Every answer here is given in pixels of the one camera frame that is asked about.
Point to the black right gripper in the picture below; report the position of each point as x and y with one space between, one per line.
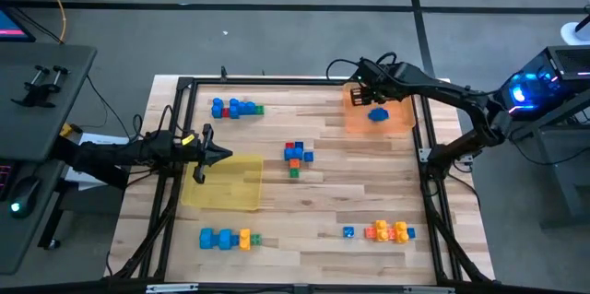
382 79

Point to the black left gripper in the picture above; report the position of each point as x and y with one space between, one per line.
166 151

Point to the small red building block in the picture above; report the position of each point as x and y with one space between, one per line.
290 145
226 113

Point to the small green building block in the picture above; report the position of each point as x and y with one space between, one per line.
294 173
260 110
256 239

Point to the small dark blue building block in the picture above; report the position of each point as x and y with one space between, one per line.
299 144

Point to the small orange building block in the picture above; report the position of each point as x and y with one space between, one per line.
391 235
294 163
370 232

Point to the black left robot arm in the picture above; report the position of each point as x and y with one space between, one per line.
101 158

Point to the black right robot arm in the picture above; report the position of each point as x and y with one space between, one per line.
451 89

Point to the yellow translucent plastic bin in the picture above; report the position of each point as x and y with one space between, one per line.
230 192

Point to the orange translucent plastic bin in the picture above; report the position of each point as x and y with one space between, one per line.
401 121

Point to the small yellow black object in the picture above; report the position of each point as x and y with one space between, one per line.
69 130

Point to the dark grey side desk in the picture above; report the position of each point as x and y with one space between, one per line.
46 119

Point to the computer tower with blue light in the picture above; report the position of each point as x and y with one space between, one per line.
544 82

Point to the black clamp tool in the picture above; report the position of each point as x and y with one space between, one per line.
39 91

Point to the black computer mouse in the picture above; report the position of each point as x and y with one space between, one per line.
25 195

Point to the backlit black keyboard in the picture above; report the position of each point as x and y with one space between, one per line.
4 181

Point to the black mouse desk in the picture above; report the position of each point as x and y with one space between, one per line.
18 238

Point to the grey metal computer stand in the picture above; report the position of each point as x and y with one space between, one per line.
567 169

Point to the white round stand base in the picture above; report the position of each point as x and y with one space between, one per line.
574 33

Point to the computer monitor with pink line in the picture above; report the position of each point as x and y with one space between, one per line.
11 24

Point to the black aluminium rig frame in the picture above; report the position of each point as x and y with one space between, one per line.
258 81

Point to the silver mounting bracket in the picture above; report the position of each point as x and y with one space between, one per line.
424 154

